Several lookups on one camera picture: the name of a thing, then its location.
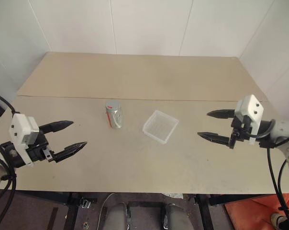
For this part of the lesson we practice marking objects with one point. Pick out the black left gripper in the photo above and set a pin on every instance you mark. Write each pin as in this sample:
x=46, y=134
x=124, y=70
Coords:
x=40, y=152

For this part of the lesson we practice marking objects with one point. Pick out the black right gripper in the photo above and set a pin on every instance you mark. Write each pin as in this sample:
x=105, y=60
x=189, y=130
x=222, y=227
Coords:
x=240, y=133

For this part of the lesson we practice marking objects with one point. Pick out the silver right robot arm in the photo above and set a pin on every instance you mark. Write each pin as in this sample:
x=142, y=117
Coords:
x=284, y=130

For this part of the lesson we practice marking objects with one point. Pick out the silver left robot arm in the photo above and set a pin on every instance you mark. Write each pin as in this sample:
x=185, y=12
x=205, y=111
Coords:
x=11, y=153

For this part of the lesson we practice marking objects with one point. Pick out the clear square plastic container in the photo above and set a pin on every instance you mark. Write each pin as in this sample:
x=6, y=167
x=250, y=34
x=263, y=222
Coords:
x=160, y=127

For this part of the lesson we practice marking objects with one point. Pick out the crumpled clear plastic scrap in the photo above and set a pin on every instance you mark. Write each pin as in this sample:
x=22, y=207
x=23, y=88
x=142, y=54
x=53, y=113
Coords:
x=173, y=195

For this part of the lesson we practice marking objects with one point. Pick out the orange floor object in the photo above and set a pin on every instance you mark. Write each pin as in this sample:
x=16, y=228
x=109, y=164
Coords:
x=252, y=210

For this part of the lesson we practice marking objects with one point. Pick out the grey rounded shape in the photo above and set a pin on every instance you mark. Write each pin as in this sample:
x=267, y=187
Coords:
x=117, y=216
x=176, y=216

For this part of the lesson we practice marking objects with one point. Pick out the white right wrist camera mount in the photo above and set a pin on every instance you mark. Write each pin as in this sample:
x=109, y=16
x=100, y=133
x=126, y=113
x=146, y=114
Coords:
x=251, y=107

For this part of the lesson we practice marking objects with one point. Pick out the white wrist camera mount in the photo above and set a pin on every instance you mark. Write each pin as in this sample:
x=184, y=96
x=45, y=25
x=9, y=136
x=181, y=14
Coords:
x=251, y=107
x=20, y=129

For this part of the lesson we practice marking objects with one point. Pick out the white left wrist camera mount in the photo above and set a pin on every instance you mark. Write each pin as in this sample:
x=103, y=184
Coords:
x=20, y=129

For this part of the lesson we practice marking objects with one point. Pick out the small metal bracket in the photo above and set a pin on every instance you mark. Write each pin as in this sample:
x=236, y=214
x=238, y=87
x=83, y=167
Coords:
x=85, y=202

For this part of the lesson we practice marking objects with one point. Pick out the black metal table frame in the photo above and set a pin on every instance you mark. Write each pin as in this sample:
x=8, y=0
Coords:
x=72, y=210

